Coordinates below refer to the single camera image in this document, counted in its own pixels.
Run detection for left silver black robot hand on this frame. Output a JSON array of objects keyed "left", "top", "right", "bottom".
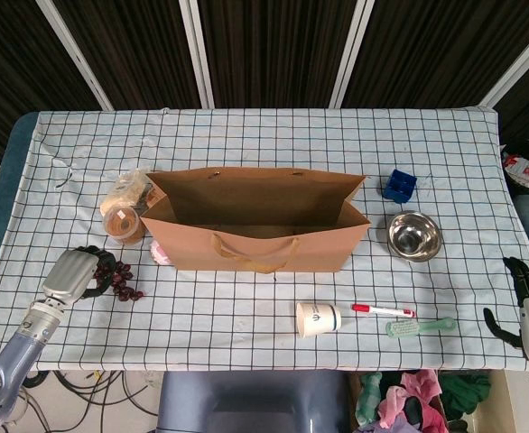
[{"left": 42, "top": 245, "right": 117, "bottom": 304}]

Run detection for dark red grape bunch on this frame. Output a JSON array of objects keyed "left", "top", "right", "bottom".
[{"left": 93, "top": 259, "right": 146, "bottom": 302}]

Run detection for clear jar brown contents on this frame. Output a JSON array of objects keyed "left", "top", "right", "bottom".
[{"left": 103, "top": 206, "right": 147, "bottom": 247}]

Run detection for pink round roll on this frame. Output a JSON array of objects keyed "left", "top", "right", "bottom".
[{"left": 149, "top": 239, "right": 172, "bottom": 266}]

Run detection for bagged bread pastry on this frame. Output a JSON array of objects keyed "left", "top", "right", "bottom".
[{"left": 100, "top": 167, "right": 152, "bottom": 217}]

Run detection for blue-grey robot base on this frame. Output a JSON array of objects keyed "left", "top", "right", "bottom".
[{"left": 155, "top": 370, "right": 351, "bottom": 433}]

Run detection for brown paper bag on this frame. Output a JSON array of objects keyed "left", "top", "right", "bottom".
[{"left": 138, "top": 166, "right": 372, "bottom": 274}]

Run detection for dark green cloth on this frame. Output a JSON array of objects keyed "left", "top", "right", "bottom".
[{"left": 438, "top": 372, "right": 491, "bottom": 416}]

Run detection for small brown snack packet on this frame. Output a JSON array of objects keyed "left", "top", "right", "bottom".
[{"left": 135, "top": 182, "right": 166, "bottom": 213}]

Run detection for green scrubbing brush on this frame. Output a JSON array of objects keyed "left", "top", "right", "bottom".
[{"left": 385, "top": 317, "right": 458, "bottom": 338}]

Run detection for pink cloth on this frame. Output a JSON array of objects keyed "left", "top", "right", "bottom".
[{"left": 376, "top": 370, "right": 449, "bottom": 433}]

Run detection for stainless steel bowl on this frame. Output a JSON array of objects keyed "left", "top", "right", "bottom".
[{"left": 385, "top": 210, "right": 443, "bottom": 264}]

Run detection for red-capped white marker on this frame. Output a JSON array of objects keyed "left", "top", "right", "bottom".
[{"left": 351, "top": 303, "right": 416, "bottom": 318}]

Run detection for teal green cloth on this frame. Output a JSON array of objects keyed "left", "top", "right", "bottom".
[{"left": 354, "top": 372, "right": 383, "bottom": 428}]

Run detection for blue plastic box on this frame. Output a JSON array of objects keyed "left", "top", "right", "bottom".
[{"left": 380, "top": 168, "right": 418, "bottom": 204}]

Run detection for white paper cup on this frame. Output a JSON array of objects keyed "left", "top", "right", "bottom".
[{"left": 295, "top": 301, "right": 342, "bottom": 338}]

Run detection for black grid white tablecloth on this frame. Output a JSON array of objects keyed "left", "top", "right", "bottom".
[{"left": 0, "top": 106, "right": 529, "bottom": 373}]

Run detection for floor cable tangle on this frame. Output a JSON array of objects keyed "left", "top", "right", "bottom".
[{"left": 0, "top": 369, "right": 162, "bottom": 433}]

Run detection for white partition frame post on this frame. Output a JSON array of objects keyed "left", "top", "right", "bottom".
[
  {"left": 36, "top": 0, "right": 114, "bottom": 112},
  {"left": 483, "top": 20, "right": 529, "bottom": 108},
  {"left": 178, "top": 0, "right": 215, "bottom": 109},
  {"left": 329, "top": 0, "right": 376, "bottom": 109}
]

